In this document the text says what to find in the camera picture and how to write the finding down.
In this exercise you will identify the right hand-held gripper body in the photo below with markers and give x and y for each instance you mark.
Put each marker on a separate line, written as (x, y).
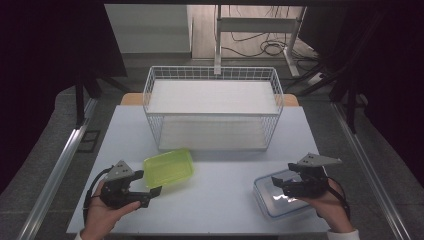
(311, 185)

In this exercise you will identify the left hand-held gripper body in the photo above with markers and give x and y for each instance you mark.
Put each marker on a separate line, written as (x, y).
(116, 193)

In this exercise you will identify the clear container with blue-rimmed lid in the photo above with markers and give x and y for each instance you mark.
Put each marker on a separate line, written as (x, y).
(270, 200)

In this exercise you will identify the green plastic container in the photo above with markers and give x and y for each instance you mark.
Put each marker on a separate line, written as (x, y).
(168, 168)

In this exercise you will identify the person's left hand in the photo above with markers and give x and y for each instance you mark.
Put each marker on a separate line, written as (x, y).
(98, 216)

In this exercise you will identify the person's right hand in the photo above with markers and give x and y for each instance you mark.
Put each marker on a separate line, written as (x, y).
(335, 210)

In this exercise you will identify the tan wooden table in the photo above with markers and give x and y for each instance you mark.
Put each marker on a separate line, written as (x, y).
(131, 99)

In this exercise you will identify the black stand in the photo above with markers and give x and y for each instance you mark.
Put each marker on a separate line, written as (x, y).
(350, 106)
(80, 106)

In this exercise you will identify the white power strip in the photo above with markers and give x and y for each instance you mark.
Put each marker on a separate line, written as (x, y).
(315, 78)

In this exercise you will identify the dark curtain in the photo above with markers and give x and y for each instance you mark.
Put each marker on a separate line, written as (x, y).
(393, 83)
(40, 66)

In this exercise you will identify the white cabinet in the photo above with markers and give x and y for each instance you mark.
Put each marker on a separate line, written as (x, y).
(150, 30)

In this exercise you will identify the aluminium rail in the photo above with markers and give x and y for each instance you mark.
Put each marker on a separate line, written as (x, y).
(370, 170)
(56, 173)

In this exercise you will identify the black square floor frame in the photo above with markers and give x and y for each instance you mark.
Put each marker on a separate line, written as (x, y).
(81, 141)

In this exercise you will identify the white desk frame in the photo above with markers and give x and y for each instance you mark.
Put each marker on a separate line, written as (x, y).
(256, 25)

